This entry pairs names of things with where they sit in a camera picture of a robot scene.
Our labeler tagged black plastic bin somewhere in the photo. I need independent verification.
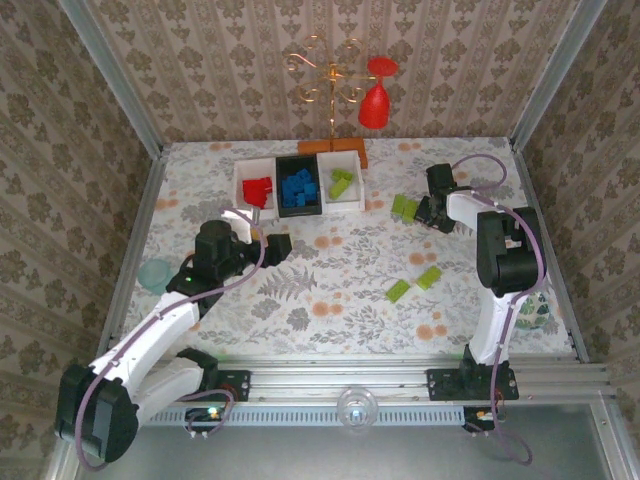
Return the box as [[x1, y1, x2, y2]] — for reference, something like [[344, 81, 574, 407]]
[[274, 153, 324, 219]]

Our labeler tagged large red lego brick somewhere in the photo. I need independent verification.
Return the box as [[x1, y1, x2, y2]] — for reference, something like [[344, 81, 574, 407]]
[[242, 177, 274, 197]]

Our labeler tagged white plastic bin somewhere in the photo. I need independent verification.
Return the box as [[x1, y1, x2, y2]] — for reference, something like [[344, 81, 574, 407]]
[[317, 151, 365, 214], [233, 158, 280, 222]]

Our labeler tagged floral tablecloth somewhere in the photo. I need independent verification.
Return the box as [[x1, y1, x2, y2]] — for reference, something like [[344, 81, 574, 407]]
[[122, 137, 576, 360]]

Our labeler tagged red wine glass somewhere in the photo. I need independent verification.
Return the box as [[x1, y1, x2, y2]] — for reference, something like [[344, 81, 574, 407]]
[[357, 56, 400, 131]]

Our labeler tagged gold glass holder stand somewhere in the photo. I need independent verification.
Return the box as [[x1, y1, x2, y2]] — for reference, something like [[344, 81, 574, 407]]
[[284, 34, 370, 170]]

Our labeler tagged leaf pattern mug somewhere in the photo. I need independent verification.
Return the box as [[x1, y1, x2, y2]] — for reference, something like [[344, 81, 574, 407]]
[[514, 290, 552, 332]]

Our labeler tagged clear glass dome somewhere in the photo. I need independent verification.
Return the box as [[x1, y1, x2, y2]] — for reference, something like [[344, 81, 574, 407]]
[[335, 386, 378, 429]]

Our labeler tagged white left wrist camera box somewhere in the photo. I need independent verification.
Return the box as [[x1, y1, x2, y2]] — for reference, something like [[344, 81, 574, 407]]
[[222, 207, 260, 245]]

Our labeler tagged aluminium side rail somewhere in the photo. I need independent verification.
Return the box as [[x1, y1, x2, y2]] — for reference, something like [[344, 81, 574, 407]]
[[97, 149, 169, 361], [508, 139, 592, 364]]

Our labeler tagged aluminium front rail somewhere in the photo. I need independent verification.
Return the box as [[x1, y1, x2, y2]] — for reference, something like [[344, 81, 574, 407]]
[[134, 355, 616, 407]]

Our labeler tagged aluminium frame post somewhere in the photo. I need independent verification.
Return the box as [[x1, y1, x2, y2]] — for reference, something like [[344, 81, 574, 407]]
[[508, 0, 609, 147], [57, 0, 165, 157]]

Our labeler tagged grey slotted cable duct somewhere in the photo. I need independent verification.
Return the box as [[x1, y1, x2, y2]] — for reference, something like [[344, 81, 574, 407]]
[[137, 404, 466, 427]]

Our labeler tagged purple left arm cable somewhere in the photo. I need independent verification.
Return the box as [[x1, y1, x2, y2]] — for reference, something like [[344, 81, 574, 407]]
[[74, 207, 266, 471]]

